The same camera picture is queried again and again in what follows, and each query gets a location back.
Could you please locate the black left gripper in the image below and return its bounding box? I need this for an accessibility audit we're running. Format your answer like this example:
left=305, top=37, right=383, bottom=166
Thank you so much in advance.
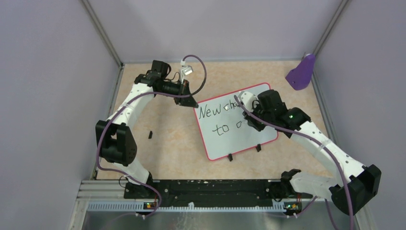
left=158, top=79, right=199, bottom=108

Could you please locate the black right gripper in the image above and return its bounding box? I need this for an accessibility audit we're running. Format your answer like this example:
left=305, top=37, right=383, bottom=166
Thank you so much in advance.
left=243, top=101, right=274, bottom=132

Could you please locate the pink framed whiteboard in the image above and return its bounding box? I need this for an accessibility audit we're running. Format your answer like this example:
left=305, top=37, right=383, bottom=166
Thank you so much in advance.
left=194, top=82, right=278, bottom=161

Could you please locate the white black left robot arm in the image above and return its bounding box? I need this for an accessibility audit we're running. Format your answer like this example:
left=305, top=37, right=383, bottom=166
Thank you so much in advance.
left=95, top=58, right=205, bottom=198

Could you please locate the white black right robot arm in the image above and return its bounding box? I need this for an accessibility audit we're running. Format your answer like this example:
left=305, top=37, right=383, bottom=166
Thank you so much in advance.
left=235, top=90, right=382, bottom=216

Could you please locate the purple marker holder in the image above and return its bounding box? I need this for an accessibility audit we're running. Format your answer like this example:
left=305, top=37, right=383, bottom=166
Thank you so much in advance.
left=285, top=54, right=316, bottom=91

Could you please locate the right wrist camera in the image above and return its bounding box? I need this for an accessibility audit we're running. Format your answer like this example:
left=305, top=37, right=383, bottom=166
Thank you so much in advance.
left=238, top=91, right=259, bottom=112

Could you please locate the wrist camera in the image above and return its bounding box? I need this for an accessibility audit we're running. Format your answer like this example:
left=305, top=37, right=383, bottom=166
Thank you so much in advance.
left=238, top=91, right=259, bottom=112
left=179, top=60, right=193, bottom=81

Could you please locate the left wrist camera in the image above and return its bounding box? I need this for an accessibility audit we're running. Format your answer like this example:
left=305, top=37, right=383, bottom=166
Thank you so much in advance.
left=179, top=60, right=193, bottom=81

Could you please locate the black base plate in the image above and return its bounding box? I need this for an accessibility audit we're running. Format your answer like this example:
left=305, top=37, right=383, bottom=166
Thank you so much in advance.
left=124, top=179, right=312, bottom=207

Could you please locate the white cable duct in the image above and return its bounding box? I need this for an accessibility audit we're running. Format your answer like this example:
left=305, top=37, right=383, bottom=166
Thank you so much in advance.
left=87, top=201, right=286, bottom=212

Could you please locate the aluminium frame rail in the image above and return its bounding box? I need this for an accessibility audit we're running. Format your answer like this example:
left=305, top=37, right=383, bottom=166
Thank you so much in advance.
left=77, top=180, right=126, bottom=201

